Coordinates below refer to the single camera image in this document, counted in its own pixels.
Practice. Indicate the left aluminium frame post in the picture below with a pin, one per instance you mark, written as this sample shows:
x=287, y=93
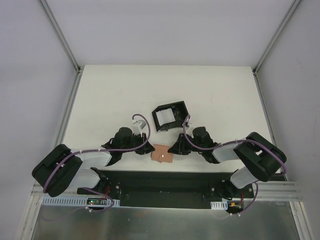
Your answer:
x=59, y=34

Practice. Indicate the black card dispenser box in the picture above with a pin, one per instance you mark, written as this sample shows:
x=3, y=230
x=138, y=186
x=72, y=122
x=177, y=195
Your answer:
x=180, y=112

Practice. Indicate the white cable duct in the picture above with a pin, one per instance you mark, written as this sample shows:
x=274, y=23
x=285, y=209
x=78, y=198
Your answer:
x=219, y=205
x=69, y=201

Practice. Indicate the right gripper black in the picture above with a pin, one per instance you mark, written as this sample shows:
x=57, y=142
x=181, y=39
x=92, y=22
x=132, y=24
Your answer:
x=182, y=143

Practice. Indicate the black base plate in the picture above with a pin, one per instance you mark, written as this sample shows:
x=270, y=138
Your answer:
x=151, y=189

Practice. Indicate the right white cable duct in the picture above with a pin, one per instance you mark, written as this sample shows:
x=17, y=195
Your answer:
x=219, y=205

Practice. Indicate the left white cable duct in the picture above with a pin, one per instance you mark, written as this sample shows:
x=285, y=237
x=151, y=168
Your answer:
x=69, y=201

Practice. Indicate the white cards stack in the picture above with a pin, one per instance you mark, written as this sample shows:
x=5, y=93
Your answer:
x=165, y=116

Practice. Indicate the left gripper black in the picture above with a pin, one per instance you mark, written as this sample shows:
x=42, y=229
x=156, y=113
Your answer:
x=140, y=144

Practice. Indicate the aluminium frame post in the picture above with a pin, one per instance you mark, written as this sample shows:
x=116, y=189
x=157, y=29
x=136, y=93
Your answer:
x=289, y=14
x=59, y=34

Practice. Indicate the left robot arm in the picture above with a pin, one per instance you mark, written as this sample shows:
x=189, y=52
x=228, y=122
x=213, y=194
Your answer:
x=57, y=170

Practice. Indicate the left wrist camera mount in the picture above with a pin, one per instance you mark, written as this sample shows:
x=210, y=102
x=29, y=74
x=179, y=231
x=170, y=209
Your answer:
x=138, y=126

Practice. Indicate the right aluminium frame post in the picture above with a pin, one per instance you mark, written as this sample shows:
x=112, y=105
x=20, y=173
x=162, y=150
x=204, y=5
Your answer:
x=289, y=14

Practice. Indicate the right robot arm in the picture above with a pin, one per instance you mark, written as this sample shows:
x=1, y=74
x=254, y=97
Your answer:
x=260, y=157

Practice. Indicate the aluminium rail right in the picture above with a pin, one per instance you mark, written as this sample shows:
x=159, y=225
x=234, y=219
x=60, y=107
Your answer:
x=279, y=191

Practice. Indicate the brown leather card holder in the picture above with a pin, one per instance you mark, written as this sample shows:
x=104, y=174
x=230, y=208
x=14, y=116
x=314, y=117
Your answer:
x=161, y=154

